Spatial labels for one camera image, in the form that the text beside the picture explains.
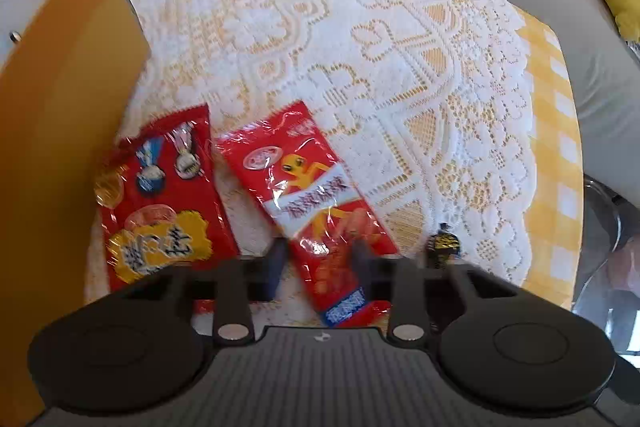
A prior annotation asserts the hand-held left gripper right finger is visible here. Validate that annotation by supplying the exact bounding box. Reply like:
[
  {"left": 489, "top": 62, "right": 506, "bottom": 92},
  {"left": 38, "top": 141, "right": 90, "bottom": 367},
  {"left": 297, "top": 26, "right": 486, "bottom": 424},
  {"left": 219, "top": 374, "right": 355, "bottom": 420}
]
[{"left": 350, "top": 239, "right": 522, "bottom": 344}]

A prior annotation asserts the orange cardboard box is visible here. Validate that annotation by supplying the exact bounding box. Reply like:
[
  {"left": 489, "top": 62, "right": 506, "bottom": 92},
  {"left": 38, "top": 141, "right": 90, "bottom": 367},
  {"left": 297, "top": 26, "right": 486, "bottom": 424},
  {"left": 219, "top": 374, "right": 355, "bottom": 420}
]
[{"left": 0, "top": 0, "right": 152, "bottom": 427}]

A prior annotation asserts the red packet with medals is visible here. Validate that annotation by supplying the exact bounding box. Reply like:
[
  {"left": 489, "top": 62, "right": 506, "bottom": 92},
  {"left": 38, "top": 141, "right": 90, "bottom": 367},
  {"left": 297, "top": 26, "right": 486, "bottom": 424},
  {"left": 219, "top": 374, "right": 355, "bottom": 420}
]
[{"left": 93, "top": 103, "right": 242, "bottom": 314}]

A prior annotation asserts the yellow checked tablecloth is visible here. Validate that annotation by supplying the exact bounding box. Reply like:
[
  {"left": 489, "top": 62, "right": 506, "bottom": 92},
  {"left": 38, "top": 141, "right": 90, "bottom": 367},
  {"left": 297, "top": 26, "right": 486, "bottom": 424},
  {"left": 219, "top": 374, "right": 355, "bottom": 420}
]
[{"left": 500, "top": 7, "right": 587, "bottom": 314}]

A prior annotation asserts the small black yellow candy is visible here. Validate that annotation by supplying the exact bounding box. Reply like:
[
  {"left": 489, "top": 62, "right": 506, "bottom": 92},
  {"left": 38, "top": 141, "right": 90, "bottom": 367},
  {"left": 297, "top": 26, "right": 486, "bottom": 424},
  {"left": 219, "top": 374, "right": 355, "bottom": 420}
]
[{"left": 424, "top": 222, "right": 462, "bottom": 269}]

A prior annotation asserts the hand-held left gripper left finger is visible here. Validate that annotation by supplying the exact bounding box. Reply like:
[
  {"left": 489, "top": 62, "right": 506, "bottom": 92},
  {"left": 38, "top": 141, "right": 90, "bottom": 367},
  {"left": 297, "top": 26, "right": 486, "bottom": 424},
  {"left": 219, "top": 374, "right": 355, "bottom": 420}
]
[{"left": 117, "top": 239, "right": 289, "bottom": 344}]

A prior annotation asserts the white lace tablecloth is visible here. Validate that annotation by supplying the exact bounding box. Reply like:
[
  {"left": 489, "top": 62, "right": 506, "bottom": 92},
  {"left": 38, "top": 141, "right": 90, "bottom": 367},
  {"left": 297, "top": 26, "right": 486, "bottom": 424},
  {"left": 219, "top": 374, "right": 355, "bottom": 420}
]
[{"left": 82, "top": 0, "right": 540, "bottom": 309}]

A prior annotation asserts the transparent plastic chair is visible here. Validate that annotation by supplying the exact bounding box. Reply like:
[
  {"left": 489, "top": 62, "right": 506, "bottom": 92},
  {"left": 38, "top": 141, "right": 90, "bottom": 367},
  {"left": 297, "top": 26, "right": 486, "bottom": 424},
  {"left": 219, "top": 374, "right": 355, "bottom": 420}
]
[{"left": 570, "top": 174, "right": 640, "bottom": 358}]

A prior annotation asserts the red packet with orange figure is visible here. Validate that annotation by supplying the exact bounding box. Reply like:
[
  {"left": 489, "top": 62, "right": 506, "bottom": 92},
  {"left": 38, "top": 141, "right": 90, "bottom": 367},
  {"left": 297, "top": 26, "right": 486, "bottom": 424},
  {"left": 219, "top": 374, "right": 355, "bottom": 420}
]
[{"left": 215, "top": 100, "right": 401, "bottom": 329}]

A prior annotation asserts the pink cloth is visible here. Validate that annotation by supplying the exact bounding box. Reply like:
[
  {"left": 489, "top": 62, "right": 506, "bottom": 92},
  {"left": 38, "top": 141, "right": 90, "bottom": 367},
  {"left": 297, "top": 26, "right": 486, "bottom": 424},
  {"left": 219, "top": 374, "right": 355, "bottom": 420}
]
[{"left": 606, "top": 231, "right": 640, "bottom": 294}]

